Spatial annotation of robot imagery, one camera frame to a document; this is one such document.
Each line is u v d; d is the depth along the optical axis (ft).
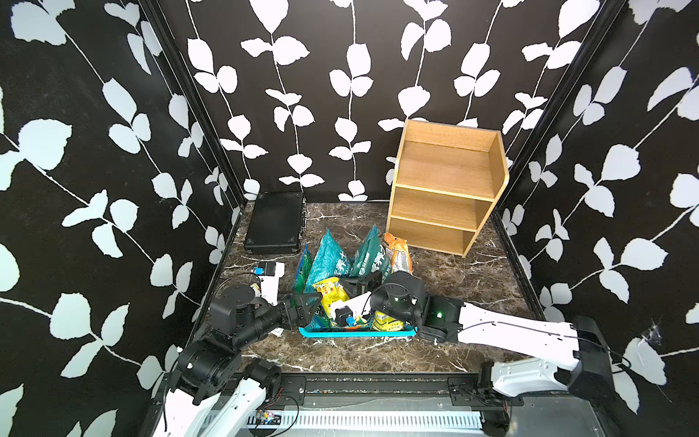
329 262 2.40
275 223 3.89
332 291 2.21
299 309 1.78
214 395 1.40
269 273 1.85
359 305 1.95
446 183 2.77
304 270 2.47
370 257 2.35
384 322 2.44
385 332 2.46
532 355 1.50
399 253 2.63
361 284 1.88
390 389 2.48
